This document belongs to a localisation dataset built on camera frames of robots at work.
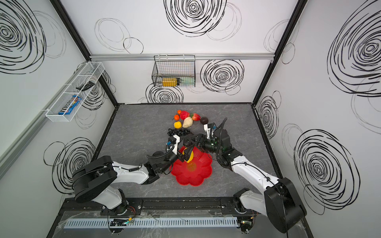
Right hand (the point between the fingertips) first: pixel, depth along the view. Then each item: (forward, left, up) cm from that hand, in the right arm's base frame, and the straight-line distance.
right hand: (190, 140), depth 75 cm
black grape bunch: (+16, +13, -16) cm, 26 cm away
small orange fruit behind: (+36, +11, -18) cm, 41 cm away
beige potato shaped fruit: (+24, +3, -16) cm, 29 cm away
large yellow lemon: (-7, -1, -3) cm, 7 cm away
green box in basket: (+33, +3, +12) cm, 36 cm away
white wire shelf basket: (+39, +63, +15) cm, 76 cm away
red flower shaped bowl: (-9, -2, -21) cm, 23 cm away
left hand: (0, +1, -2) cm, 2 cm away
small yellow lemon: (+23, +10, -17) cm, 30 cm away
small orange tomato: (+30, +12, -18) cm, 37 cm away
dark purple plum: (+27, -8, -17) cm, 33 cm away
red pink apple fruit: (+32, +6, -16) cm, 36 cm away
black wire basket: (+48, +12, +10) cm, 51 cm away
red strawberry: (+30, -2, -17) cm, 35 cm away
